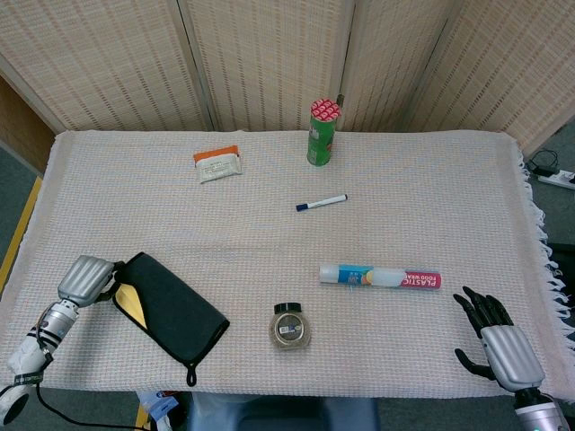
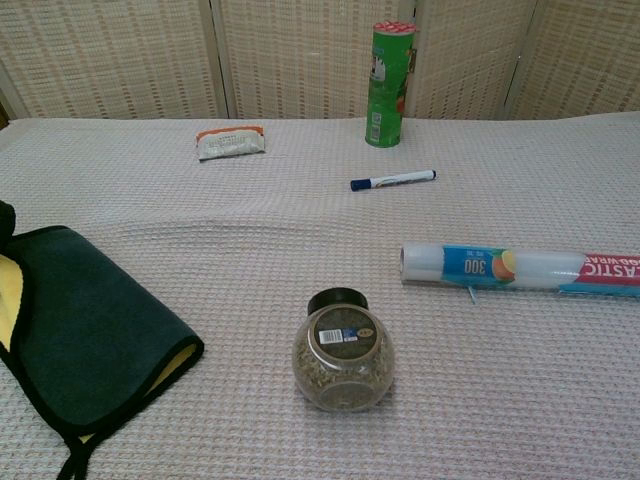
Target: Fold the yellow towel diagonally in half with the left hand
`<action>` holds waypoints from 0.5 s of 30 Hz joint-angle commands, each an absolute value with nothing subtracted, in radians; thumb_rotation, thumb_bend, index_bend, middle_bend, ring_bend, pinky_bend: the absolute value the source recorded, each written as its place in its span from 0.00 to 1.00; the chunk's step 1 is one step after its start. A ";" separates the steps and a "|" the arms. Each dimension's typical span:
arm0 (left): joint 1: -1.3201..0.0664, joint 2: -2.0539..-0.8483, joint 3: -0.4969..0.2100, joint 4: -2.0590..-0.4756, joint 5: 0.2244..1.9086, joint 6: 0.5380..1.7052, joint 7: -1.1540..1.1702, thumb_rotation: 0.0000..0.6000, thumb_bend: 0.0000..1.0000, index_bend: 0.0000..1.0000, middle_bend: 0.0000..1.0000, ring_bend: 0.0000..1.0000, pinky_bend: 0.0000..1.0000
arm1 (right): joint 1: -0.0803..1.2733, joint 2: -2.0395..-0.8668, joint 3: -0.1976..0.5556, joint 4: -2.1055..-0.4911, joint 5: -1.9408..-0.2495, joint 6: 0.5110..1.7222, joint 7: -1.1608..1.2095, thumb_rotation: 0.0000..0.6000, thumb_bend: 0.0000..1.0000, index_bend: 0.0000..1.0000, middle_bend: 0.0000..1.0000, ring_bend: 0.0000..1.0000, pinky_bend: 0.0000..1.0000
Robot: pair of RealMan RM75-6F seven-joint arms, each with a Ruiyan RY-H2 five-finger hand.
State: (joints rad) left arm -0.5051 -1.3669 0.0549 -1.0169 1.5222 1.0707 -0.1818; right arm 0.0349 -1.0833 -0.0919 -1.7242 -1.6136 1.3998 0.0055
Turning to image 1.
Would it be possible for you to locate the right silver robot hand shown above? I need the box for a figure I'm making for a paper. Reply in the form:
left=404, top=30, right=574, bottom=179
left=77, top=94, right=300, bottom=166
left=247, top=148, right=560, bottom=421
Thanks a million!
left=452, top=286, right=544, bottom=391

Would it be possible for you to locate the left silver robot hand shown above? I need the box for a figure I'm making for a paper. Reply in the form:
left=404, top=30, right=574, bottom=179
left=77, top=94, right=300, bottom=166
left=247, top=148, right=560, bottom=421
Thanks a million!
left=57, top=254, right=126, bottom=309

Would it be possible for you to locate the yellow black cloth mat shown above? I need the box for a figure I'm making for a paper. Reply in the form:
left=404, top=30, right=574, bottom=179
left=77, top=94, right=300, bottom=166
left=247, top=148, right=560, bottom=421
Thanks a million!
left=111, top=251, right=231, bottom=388

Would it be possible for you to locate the blue white bag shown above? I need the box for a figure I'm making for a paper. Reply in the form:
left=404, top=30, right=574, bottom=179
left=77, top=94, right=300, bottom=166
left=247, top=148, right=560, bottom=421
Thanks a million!
left=137, top=390, right=179, bottom=431

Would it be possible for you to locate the plastic wrap roll box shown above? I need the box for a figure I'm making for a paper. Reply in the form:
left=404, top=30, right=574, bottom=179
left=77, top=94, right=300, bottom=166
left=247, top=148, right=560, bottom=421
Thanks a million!
left=318, top=263, right=443, bottom=292

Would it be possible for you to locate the brown wooden board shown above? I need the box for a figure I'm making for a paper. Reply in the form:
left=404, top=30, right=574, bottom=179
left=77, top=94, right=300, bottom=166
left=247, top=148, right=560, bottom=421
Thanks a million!
left=0, top=75, right=56, bottom=174

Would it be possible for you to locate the white woven tablecloth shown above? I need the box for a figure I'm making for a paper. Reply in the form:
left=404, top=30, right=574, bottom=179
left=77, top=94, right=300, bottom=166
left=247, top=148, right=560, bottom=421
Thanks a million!
left=0, top=128, right=575, bottom=400

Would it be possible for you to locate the white orange snack packet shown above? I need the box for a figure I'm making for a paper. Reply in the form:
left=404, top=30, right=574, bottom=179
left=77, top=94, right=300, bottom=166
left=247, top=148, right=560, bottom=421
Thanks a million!
left=192, top=144, right=244, bottom=184

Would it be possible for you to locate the white power strip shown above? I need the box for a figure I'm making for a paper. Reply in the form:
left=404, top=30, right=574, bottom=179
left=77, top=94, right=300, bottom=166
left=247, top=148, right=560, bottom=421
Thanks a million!
left=537, top=169, right=575, bottom=189

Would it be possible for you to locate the glass herb jar black lid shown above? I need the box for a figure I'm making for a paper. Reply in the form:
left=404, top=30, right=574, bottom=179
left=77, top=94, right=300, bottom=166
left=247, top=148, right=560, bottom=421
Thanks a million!
left=269, top=303, right=312, bottom=351

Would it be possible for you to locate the blue grey chair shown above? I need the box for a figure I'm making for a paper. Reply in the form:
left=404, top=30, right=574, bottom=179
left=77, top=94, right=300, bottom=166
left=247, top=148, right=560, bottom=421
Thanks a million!
left=186, top=392, right=378, bottom=431

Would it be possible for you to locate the white marker with blue cap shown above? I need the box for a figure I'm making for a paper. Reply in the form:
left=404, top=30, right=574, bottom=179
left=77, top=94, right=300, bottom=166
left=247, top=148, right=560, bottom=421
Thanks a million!
left=295, top=193, right=349, bottom=213

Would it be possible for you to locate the green chips can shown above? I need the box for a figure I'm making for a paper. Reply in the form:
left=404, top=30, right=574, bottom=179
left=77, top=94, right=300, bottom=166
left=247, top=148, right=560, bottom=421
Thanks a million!
left=306, top=97, right=343, bottom=168

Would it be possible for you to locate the woven folding screen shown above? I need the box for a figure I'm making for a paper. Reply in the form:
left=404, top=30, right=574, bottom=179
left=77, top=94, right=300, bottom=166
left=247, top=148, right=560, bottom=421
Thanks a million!
left=0, top=0, right=575, bottom=156

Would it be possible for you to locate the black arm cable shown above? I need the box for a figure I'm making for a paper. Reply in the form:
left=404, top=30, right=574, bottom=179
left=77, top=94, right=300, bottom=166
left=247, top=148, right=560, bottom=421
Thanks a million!
left=34, top=345, right=152, bottom=430

